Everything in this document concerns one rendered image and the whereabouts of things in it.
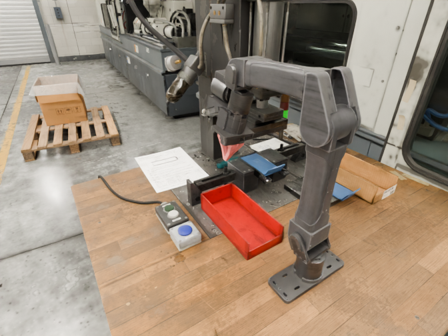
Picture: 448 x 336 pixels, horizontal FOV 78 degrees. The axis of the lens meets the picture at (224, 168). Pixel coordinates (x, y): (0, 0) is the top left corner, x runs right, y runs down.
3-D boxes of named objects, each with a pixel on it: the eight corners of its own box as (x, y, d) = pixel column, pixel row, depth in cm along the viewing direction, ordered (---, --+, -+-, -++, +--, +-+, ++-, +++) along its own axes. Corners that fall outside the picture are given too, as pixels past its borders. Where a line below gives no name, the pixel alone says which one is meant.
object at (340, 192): (346, 203, 88) (348, 195, 87) (308, 181, 99) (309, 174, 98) (358, 195, 92) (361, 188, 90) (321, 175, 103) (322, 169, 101)
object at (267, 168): (268, 178, 89) (269, 170, 88) (241, 159, 100) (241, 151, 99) (284, 172, 92) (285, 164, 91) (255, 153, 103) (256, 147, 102)
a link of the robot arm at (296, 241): (289, 231, 61) (309, 247, 57) (315, 216, 65) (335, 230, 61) (285, 251, 64) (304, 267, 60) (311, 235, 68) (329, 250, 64)
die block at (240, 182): (243, 194, 96) (243, 176, 92) (227, 181, 103) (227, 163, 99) (285, 177, 105) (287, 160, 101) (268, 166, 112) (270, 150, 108)
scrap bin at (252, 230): (247, 261, 71) (248, 244, 68) (201, 209, 89) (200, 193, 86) (282, 242, 76) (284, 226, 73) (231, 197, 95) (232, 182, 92)
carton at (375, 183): (371, 207, 91) (378, 187, 87) (313, 173, 109) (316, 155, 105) (393, 195, 97) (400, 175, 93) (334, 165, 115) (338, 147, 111)
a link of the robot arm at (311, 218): (286, 241, 65) (307, 106, 49) (305, 229, 68) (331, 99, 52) (307, 257, 61) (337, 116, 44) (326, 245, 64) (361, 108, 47)
